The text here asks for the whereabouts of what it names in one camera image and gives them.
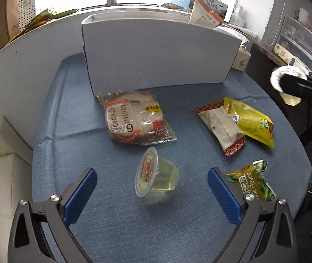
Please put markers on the printed landscape gift box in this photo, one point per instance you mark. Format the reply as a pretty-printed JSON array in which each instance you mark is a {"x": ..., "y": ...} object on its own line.
[{"x": 219, "y": 6}]

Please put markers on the beige soft tissue pack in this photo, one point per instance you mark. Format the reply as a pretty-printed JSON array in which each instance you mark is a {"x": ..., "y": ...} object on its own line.
[{"x": 242, "y": 59}]

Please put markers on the blue tablecloth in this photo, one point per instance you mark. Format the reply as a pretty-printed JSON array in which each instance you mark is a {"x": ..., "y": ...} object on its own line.
[{"x": 134, "y": 224}]

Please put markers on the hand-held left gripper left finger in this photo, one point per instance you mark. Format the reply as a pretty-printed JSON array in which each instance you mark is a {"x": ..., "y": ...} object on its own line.
[{"x": 80, "y": 194}]

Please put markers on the white rounded device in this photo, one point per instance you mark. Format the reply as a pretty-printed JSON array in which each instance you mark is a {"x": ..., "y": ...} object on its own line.
[{"x": 298, "y": 63}]

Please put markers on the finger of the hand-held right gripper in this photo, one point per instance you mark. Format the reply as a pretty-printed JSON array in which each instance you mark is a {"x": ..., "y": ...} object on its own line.
[{"x": 295, "y": 86}]

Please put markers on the clear plastic drawer unit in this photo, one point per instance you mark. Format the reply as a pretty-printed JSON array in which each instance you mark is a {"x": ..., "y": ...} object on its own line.
[{"x": 301, "y": 38}]

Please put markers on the white packet with orange edges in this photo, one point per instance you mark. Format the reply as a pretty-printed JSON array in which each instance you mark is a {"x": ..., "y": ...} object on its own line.
[{"x": 203, "y": 15}]

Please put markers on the white plastic bottle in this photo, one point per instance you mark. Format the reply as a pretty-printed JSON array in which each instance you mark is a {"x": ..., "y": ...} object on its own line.
[{"x": 238, "y": 17}]

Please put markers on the wooden side table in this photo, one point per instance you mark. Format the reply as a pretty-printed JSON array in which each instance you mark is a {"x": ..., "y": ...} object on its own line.
[{"x": 265, "y": 53}]

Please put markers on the green pea snack packet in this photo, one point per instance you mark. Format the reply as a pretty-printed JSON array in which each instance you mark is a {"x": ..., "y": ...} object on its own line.
[{"x": 250, "y": 180}]

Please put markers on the white cardboard box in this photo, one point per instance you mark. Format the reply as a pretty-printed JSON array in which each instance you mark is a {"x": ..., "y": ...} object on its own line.
[{"x": 158, "y": 57}]

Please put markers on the green and white tissue pack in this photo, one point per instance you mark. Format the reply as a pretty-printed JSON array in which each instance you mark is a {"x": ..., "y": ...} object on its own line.
[{"x": 280, "y": 52}]

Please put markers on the jelly cup with printed lid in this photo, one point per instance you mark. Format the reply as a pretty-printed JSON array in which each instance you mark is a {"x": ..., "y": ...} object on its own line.
[{"x": 158, "y": 180}]

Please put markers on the stone window sill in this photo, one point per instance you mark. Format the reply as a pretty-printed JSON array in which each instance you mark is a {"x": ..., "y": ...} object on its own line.
[{"x": 134, "y": 6}]

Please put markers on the white tube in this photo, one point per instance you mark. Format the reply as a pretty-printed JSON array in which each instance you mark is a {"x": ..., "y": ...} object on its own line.
[{"x": 250, "y": 32}]

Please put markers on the clear bread packet orange print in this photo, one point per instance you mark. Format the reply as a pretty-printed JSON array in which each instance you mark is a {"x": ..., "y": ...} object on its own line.
[{"x": 134, "y": 117}]

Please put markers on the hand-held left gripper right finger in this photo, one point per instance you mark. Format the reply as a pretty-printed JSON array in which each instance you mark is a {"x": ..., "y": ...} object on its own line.
[{"x": 224, "y": 197}]

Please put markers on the jelly cup with silver lid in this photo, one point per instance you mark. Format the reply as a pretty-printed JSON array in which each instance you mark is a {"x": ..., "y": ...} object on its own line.
[{"x": 276, "y": 74}]

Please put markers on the beige packet with checkered edges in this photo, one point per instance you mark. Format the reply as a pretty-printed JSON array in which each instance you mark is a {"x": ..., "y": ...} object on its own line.
[{"x": 221, "y": 127}]

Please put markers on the white dotted shopping bag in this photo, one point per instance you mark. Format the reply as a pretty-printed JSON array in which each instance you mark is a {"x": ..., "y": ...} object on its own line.
[{"x": 25, "y": 5}]

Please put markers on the yellow snack packet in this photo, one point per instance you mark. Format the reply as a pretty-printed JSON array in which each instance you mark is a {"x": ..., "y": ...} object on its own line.
[{"x": 254, "y": 123}]

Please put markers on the pile of green packets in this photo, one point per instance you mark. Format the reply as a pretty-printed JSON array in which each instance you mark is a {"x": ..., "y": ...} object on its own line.
[{"x": 39, "y": 17}]

